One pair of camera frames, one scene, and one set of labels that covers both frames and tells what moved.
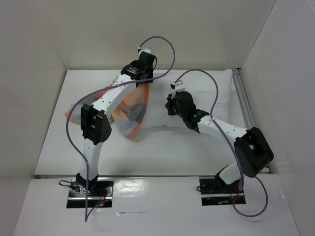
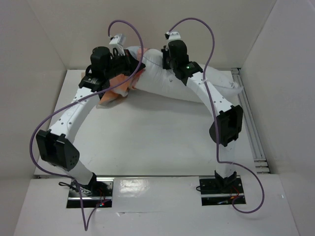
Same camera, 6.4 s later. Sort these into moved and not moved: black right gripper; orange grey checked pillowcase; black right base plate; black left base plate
Moved: black right gripper; orange grey checked pillowcase
Not moved: black left base plate; black right base plate
